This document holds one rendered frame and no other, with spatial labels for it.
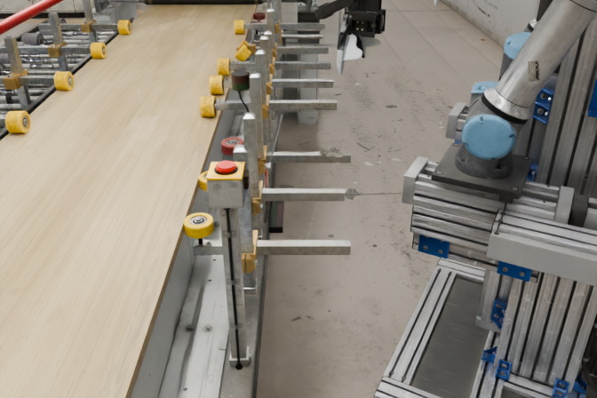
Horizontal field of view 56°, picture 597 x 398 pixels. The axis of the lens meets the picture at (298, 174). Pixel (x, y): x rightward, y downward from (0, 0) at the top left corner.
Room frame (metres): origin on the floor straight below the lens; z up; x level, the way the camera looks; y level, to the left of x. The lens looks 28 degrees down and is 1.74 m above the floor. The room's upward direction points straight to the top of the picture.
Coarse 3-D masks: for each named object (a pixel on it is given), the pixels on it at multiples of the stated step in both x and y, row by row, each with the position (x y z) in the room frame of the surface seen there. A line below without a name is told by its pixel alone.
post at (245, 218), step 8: (240, 152) 1.23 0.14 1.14; (248, 152) 1.25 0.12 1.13; (240, 160) 1.23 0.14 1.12; (248, 160) 1.24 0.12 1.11; (248, 168) 1.23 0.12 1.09; (248, 192) 1.23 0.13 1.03; (248, 200) 1.23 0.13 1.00; (240, 208) 1.23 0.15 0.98; (248, 208) 1.23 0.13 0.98; (240, 216) 1.23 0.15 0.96; (248, 216) 1.23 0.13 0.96; (240, 224) 1.23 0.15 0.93; (248, 224) 1.23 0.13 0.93; (240, 232) 1.23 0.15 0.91; (248, 232) 1.23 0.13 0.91; (248, 240) 1.23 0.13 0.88; (248, 248) 1.23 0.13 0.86; (248, 280) 1.23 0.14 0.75
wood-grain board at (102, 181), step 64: (128, 64) 2.71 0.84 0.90; (192, 64) 2.70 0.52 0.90; (64, 128) 1.92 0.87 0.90; (128, 128) 1.92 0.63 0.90; (192, 128) 1.92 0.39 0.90; (0, 192) 1.45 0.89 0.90; (64, 192) 1.45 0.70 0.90; (128, 192) 1.45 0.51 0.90; (192, 192) 1.45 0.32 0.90; (0, 256) 1.14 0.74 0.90; (64, 256) 1.13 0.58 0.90; (128, 256) 1.13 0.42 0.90; (0, 320) 0.91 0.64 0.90; (64, 320) 0.91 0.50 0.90; (128, 320) 0.91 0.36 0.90; (0, 384) 0.74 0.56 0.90; (64, 384) 0.74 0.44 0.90; (128, 384) 0.74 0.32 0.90
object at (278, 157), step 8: (280, 152) 1.80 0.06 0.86; (288, 152) 1.80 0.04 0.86; (296, 152) 1.80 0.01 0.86; (304, 152) 1.79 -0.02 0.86; (312, 152) 1.79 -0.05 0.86; (344, 152) 1.79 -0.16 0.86; (232, 160) 1.77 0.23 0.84; (272, 160) 1.77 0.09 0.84; (280, 160) 1.77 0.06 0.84; (288, 160) 1.77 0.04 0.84; (296, 160) 1.77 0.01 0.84; (304, 160) 1.77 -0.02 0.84; (312, 160) 1.77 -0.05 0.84; (320, 160) 1.77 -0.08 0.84; (328, 160) 1.77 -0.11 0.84; (336, 160) 1.77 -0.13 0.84; (344, 160) 1.77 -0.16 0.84
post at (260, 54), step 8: (256, 56) 1.98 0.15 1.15; (264, 56) 1.98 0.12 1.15; (256, 64) 1.98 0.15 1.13; (264, 64) 1.98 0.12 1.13; (256, 72) 1.98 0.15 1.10; (264, 72) 1.98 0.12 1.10; (264, 80) 1.98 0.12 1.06; (264, 88) 1.98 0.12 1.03; (264, 96) 1.98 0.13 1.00; (264, 104) 1.98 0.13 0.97; (264, 120) 1.98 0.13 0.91; (264, 128) 1.98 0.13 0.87; (264, 136) 1.98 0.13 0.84; (264, 144) 1.98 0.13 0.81
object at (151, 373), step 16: (224, 112) 2.38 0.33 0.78; (224, 128) 2.34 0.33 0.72; (208, 160) 1.88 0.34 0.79; (192, 208) 1.53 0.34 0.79; (208, 208) 1.80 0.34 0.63; (192, 240) 1.48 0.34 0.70; (192, 256) 1.46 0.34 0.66; (176, 272) 1.25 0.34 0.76; (176, 288) 1.23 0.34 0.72; (176, 304) 1.21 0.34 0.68; (160, 320) 1.05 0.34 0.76; (176, 320) 1.19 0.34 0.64; (160, 336) 1.04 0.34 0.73; (160, 352) 1.02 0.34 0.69; (144, 368) 0.90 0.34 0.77; (160, 368) 1.00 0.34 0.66; (144, 384) 0.88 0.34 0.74; (160, 384) 0.98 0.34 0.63
